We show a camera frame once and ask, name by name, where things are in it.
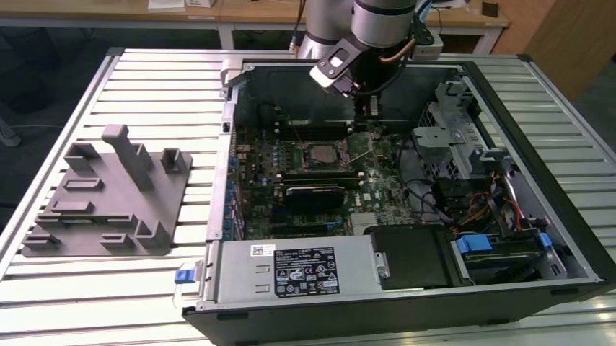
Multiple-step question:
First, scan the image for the silver CPU chip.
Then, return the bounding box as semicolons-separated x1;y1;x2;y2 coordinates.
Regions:
308;143;339;164

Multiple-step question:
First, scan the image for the metal drive cage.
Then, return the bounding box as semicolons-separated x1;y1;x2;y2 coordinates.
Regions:
410;79;514;183

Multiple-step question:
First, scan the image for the green motherboard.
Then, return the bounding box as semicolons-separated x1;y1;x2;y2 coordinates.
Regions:
228;124;451;241

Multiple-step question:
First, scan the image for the black graphics card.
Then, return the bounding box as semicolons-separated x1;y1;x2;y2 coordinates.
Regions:
281;185;347;210

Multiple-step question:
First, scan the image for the small silver heatsink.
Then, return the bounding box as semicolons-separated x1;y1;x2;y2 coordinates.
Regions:
348;211;380;229

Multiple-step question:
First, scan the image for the wooden cabinet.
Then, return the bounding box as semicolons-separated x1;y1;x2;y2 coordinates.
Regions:
493;0;616;104

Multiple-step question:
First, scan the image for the black expansion slot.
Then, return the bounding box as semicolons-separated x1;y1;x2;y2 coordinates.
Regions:
268;223;348;235

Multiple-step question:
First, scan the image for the black plastic shroud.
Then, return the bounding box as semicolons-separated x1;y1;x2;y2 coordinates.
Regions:
368;223;456;291

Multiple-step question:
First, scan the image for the hard disk in blue carrier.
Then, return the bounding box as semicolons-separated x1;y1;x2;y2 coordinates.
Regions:
451;231;554;286

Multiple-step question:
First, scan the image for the wooden desk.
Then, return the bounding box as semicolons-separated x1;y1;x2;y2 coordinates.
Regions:
0;0;510;55

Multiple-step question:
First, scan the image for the silver power supply unit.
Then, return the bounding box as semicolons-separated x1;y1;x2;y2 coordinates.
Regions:
212;239;388;306

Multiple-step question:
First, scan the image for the grey parts rack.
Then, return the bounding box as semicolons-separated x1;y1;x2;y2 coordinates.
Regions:
20;123;195;258

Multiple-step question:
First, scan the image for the green RAM stick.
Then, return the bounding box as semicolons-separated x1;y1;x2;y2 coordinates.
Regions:
56;215;136;223

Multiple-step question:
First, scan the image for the black PC case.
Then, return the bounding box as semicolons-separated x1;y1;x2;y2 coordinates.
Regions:
180;58;616;346

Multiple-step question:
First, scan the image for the black camera cable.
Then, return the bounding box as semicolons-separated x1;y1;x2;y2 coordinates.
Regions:
358;53;410;97

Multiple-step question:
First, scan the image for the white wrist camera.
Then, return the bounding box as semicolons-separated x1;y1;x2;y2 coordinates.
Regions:
411;31;444;61
308;45;360;97

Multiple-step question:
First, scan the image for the tan cable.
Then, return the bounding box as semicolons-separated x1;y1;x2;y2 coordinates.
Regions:
378;37;415;66

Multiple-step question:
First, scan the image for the grey metal bracket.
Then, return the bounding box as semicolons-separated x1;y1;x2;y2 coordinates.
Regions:
219;58;247;88

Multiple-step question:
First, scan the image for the grey flat cable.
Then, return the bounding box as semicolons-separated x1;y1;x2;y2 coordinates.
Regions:
497;158;525;231

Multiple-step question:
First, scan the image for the yellow wire bundle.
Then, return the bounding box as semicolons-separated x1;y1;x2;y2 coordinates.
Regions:
450;205;487;232

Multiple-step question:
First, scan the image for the red wire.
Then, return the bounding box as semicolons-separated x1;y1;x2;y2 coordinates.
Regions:
466;192;525;231

